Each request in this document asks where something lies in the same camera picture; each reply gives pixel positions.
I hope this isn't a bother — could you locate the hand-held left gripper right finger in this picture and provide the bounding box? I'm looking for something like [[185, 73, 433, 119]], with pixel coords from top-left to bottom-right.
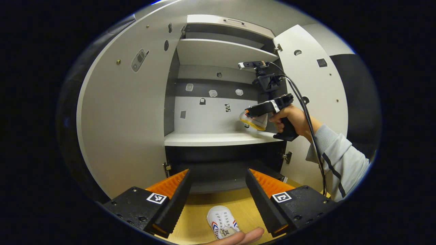
[[245, 168, 338, 238]]

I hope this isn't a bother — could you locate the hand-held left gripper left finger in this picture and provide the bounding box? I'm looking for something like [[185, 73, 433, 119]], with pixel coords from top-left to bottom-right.
[[102, 169, 192, 239]]

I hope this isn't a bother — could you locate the white shoe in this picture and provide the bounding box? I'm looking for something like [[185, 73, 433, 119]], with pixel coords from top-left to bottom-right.
[[238, 110, 268, 131], [207, 206, 240, 239]]

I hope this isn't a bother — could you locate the white cabinet door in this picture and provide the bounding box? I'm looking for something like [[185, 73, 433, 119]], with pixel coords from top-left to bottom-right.
[[272, 24, 348, 198], [77, 15, 186, 199]]

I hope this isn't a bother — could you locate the white cabinet drawer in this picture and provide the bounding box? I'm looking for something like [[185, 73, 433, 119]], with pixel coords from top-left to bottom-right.
[[186, 14, 276, 38]]

